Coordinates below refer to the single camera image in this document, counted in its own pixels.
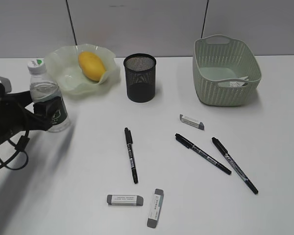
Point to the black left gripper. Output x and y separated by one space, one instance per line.
14 118

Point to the clear water bottle green label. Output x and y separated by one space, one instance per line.
44 88

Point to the yellow mango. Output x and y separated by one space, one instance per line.
91 65

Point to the black marker pen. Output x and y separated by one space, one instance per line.
234 165
188 144
129 142

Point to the waste paper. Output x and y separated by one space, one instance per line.
240 82

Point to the pale green wavy plate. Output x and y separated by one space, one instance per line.
64 68

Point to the black mesh pen holder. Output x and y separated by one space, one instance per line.
140 74

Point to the grey white eraser lower left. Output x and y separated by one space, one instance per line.
124 200

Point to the grey white eraser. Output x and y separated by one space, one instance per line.
191 122
155 208
124 200

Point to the grey white eraser upper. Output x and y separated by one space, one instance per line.
191 122

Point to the grey white eraser lower right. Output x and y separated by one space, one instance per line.
155 208

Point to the pale green woven plastic basket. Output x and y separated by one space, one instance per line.
218 59

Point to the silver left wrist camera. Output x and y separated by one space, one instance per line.
6 84

